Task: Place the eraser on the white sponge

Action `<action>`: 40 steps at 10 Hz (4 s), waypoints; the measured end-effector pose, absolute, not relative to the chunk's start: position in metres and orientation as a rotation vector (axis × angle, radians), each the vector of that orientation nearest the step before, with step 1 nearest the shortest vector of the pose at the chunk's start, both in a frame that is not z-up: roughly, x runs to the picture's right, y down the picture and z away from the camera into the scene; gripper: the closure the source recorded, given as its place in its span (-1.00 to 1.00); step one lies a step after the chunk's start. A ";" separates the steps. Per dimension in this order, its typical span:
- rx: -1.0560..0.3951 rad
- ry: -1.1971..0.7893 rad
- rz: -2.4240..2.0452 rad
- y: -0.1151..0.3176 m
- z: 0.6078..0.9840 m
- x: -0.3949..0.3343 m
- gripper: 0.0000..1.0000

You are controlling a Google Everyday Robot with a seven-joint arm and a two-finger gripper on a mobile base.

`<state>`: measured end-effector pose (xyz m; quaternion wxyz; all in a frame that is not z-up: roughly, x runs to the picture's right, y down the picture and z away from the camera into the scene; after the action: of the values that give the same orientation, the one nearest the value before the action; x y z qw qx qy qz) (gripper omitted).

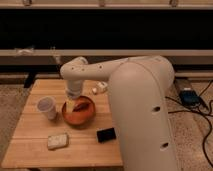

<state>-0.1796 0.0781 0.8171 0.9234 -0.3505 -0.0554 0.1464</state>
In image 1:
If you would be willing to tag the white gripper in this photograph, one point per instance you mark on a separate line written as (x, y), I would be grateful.
(73, 91)

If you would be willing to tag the black eraser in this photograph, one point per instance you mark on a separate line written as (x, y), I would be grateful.
(106, 135)

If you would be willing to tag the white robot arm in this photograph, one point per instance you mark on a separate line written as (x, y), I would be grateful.
(136, 96)

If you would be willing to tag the white sponge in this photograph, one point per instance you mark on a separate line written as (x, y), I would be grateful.
(57, 141)

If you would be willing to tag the brown food in bowl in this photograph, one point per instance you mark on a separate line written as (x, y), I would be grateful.
(81, 106)

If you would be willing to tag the orange bowl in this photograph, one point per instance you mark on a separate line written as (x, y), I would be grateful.
(81, 117)

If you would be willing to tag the translucent plastic cup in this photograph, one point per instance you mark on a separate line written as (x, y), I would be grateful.
(47, 106)

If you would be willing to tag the white crumpled wrapper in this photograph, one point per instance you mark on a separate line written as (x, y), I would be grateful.
(99, 88)

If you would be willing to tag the wooden table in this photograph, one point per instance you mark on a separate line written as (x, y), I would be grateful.
(28, 146)

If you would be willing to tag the blue power adapter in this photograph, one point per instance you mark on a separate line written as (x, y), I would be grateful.
(189, 97)

